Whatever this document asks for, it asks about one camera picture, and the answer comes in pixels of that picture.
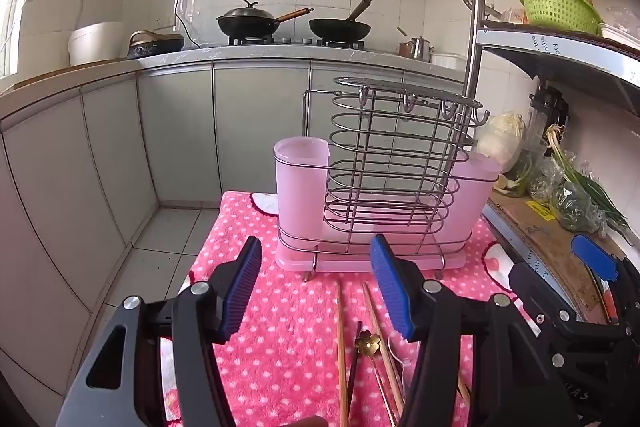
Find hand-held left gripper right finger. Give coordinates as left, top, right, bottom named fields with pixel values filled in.
left=369, top=234, right=586, bottom=427

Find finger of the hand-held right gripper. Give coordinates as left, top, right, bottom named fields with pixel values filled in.
left=571, top=234, right=640, bottom=325
left=509, top=260, right=583, bottom=343

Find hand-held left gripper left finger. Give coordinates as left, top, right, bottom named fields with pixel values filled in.
left=55, top=236, right=263, bottom=427

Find black utensil gold flower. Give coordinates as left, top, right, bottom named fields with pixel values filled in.
left=346, top=321, right=381, bottom=410

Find clear plastic spoon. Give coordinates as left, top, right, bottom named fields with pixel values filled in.
left=389, top=331, right=416, bottom=388

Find metal chopstick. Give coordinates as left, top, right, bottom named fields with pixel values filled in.
left=370, top=369, right=399, bottom=427

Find metal utensil rack pink cups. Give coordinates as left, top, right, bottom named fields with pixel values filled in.
left=272, top=77, right=502, bottom=282

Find cardboard sheet yellow label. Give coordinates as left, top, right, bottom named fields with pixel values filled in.
left=487, top=193, right=628, bottom=324

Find plastic bag of greens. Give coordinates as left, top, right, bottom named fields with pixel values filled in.
left=529, top=157, right=603, bottom=234

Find pink polka dot cloth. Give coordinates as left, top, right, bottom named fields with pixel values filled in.
left=165, top=191, right=543, bottom=427

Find green onions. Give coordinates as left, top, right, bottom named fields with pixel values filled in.
left=545, top=124, right=635, bottom=240

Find napa cabbage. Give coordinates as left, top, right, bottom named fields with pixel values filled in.
left=475, top=112, right=529, bottom=174

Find black lid blender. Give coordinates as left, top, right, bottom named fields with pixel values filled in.
left=527, top=87, right=571, bottom=145

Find grey kitchen counter cabinets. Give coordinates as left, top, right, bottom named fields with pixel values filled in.
left=0, top=47, right=473, bottom=408

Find metal storage shelf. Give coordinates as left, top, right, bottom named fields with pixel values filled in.
left=464, top=0, right=640, bottom=323

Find white plastic box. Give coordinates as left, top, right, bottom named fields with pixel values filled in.
left=598, top=23, right=640, bottom=51

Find white rectangular container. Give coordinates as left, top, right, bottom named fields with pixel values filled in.
left=431, top=53, right=469, bottom=70

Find metal kettle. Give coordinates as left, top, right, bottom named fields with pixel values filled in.
left=407, top=36, right=434, bottom=60

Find green plastic basket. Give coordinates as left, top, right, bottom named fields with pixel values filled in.
left=517, top=0, right=601, bottom=35

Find gas stove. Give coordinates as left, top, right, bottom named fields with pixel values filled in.
left=227, top=34, right=366, bottom=51

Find black electric baking pan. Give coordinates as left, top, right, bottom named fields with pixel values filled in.
left=127, top=30, right=185, bottom=60

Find black wok with lid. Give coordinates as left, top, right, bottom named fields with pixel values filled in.
left=216, top=0, right=315, bottom=40

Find black frying pan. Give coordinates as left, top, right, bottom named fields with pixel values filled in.
left=308, top=0, right=373, bottom=42

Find white rice cooker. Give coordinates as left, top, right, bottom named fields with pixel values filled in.
left=68, top=22, right=126, bottom=68

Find window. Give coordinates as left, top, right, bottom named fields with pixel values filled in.
left=0, top=0, right=57, bottom=84

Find orange handled tool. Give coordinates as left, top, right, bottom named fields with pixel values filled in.
left=589, top=267, right=619, bottom=324

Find black power cable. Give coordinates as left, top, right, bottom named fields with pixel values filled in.
left=174, top=0, right=202, bottom=48

